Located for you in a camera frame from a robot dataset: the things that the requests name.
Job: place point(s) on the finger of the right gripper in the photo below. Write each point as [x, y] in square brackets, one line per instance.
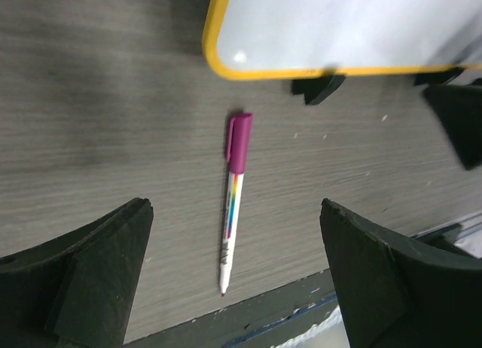
[458, 108]

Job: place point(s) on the black whiteboard foot clip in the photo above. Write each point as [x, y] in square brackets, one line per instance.
[441, 77]
[317, 90]

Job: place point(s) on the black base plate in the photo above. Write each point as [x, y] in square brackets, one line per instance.
[217, 328]

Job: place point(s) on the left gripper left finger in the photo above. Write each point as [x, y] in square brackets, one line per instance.
[77, 290]

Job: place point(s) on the white marker with magenta cap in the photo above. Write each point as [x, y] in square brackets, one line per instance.
[238, 138]

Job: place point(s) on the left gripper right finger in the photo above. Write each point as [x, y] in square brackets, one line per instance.
[395, 291]

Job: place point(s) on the whiteboard with orange frame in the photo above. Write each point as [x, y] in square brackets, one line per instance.
[247, 40]

